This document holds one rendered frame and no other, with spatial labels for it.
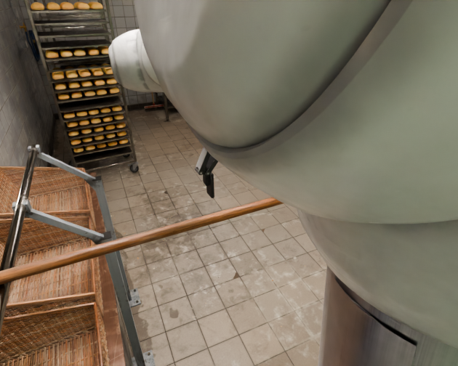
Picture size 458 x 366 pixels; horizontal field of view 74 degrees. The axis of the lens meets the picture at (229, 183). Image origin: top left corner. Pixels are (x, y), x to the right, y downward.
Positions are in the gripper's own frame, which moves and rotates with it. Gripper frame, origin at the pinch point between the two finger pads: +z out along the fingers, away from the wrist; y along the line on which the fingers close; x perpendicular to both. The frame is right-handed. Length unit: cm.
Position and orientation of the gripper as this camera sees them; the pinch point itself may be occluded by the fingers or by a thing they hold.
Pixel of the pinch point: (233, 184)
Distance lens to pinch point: 80.0
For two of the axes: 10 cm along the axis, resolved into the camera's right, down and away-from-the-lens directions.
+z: 0.1, 8.4, 5.4
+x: -4.8, -4.7, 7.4
